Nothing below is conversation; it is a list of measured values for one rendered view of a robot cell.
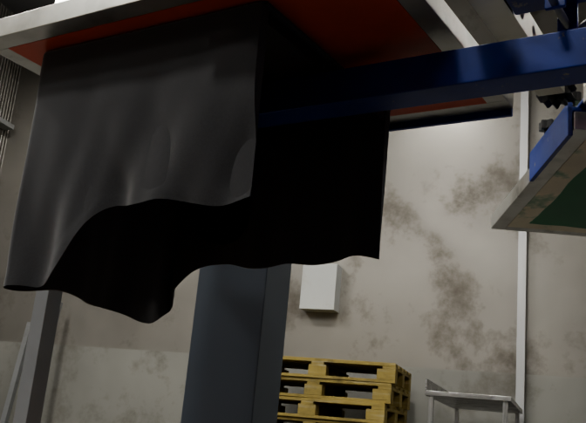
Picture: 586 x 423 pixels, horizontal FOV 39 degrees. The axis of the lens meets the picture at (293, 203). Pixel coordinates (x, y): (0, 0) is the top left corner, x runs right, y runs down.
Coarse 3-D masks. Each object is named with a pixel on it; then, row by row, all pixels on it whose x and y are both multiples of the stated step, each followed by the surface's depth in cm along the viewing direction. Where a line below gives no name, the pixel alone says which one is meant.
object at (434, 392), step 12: (432, 384) 638; (432, 396) 614; (444, 396) 609; (456, 396) 606; (468, 396) 604; (480, 396) 601; (492, 396) 599; (504, 396) 596; (432, 408) 612; (456, 408) 756; (468, 408) 737; (480, 408) 719; (492, 408) 703; (504, 408) 596; (516, 408) 671; (432, 420) 609; (456, 420) 752; (504, 420) 594; (516, 420) 737
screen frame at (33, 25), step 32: (96, 0) 133; (128, 0) 128; (160, 0) 126; (192, 0) 126; (416, 0) 120; (0, 32) 144; (32, 32) 141; (64, 32) 140; (448, 32) 128; (32, 64) 154; (512, 96) 153
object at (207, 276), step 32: (224, 288) 202; (256, 288) 200; (288, 288) 215; (224, 320) 200; (256, 320) 197; (192, 352) 200; (224, 352) 197; (256, 352) 195; (192, 384) 198; (224, 384) 195; (256, 384) 194; (192, 416) 195; (224, 416) 193; (256, 416) 194
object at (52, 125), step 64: (64, 64) 143; (128, 64) 135; (192, 64) 127; (256, 64) 120; (64, 128) 139; (128, 128) 131; (192, 128) 123; (256, 128) 119; (64, 192) 135; (128, 192) 130; (192, 192) 121
